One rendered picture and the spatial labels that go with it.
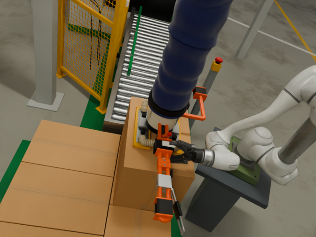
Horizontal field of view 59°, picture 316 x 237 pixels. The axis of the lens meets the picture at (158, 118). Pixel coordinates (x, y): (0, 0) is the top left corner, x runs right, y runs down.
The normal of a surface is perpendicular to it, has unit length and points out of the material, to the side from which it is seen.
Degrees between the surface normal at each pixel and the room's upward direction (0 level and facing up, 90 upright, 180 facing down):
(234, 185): 0
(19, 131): 0
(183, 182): 90
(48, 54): 90
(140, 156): 0
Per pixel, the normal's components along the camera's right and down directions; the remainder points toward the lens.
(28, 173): 0.25, -0.71
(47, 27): -0.03, 0.67
